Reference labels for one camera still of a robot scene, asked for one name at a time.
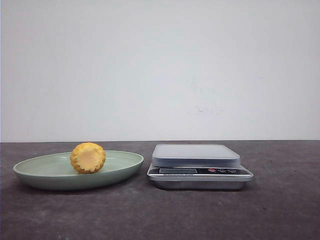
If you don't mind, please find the yellow corn cob piece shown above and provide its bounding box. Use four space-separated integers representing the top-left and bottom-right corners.
70 142 106 174

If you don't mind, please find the silver digital kitchen scale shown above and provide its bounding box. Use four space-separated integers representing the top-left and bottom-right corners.
147 144 254 190

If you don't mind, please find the light green oval plate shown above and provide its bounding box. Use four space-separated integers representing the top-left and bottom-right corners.
13 150 144 191

